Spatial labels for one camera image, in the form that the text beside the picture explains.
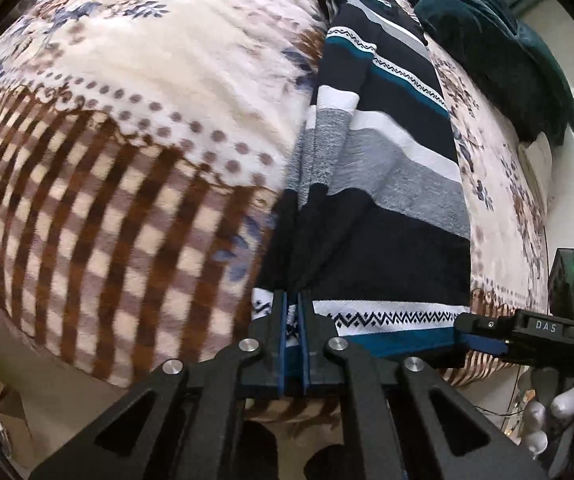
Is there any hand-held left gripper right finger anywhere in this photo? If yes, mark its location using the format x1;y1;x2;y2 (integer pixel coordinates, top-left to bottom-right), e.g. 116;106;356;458
297;292;550;480

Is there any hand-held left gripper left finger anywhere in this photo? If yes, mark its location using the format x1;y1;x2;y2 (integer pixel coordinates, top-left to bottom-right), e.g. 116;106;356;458
29;290;288;480

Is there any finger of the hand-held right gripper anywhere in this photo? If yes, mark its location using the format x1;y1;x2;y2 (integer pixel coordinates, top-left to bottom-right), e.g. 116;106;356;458
434;331;513;368
454;312;518;343

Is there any striped knit sweater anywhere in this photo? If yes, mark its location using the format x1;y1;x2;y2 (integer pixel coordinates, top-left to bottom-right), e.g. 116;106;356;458
251;0;472;357

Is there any floral bed blanket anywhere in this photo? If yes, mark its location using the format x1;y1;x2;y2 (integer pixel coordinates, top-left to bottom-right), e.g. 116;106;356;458
0;0;550;421

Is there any teal plush blanket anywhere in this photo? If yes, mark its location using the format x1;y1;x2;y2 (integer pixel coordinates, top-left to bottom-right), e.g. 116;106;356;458
389;0;574;147

